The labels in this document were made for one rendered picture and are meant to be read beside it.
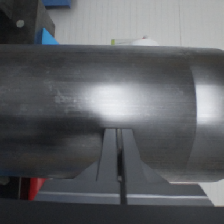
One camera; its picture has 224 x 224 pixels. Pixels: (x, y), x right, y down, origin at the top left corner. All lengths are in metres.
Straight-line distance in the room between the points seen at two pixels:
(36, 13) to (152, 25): 2.38
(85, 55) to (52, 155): 0.12
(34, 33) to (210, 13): 3.00
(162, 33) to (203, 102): 2.64
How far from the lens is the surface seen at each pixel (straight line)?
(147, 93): 0.17
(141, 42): 1.23
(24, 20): 0.61
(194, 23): 3.09
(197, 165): 0.21
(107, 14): 2.90
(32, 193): 0.55
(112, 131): 0.15
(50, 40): 0.60
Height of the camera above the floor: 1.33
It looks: 1 degrees down
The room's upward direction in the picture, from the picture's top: 91 degrees clockwise
